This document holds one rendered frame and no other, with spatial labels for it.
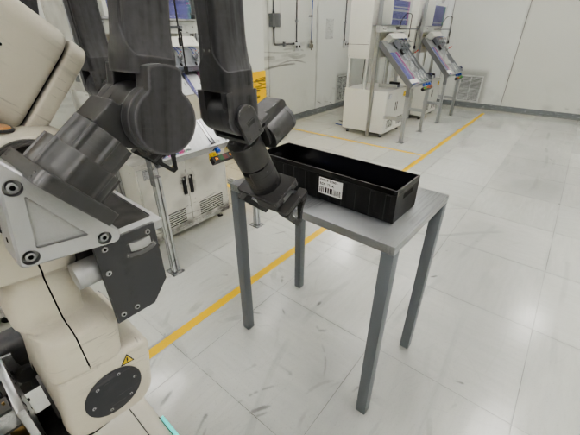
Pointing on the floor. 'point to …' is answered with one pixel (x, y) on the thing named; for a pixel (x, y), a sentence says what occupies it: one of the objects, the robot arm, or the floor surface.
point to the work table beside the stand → (390, 246)
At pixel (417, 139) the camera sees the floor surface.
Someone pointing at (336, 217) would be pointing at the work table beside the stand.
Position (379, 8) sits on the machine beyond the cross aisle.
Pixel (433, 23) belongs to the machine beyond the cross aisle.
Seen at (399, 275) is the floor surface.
